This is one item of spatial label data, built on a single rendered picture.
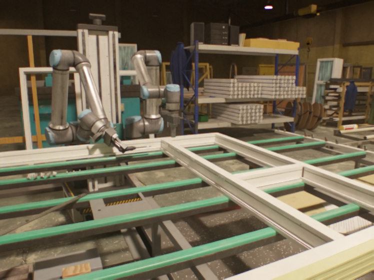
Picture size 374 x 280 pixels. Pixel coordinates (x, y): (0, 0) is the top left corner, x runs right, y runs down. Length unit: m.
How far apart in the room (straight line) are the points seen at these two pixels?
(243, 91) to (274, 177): 4.73
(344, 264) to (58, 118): 2.02
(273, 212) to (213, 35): 5.29
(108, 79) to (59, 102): 0.62
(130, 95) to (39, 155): 3.77
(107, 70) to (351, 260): 2.36
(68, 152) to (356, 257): 1.55
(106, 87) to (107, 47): 0.34
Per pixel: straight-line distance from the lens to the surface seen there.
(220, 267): 1.28
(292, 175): 1.44
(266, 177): 1.34
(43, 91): 5.31
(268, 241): 0.99
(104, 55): 2.70
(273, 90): 6.09
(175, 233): 1.03
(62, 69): 2.18
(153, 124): 2.59
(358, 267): 0.86
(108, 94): 2.71
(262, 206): 1.06
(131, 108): 5.52
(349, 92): 8.83
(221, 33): 6.16
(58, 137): 2.37
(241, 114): 5.96
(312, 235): 0.92
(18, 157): 1.87
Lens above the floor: 1.35
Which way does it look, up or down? 13 degrees down
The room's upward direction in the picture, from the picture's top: straight up
